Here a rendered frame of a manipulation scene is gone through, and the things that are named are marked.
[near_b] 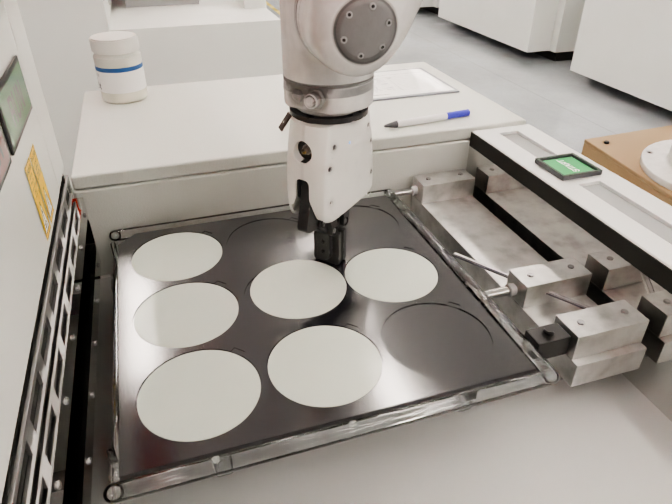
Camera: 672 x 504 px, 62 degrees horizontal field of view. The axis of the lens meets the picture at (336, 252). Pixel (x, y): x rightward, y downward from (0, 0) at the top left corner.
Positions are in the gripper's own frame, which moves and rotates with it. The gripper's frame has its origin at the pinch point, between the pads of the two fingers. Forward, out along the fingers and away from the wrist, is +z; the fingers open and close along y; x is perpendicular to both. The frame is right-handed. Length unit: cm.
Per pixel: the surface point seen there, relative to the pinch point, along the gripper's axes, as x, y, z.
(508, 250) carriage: -16.3, 14.9, 4.0
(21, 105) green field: 20.1, -17.7, -17.3
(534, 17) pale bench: 78, 457, 57
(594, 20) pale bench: 27, 410, 46
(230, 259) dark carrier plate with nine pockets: 9.5, -5.8, 2.0
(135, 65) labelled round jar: 43.6, 15.4, -10.0
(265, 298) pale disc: 1.9, -9.6, 2.0
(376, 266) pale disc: -5.2, 1.2, 2.0
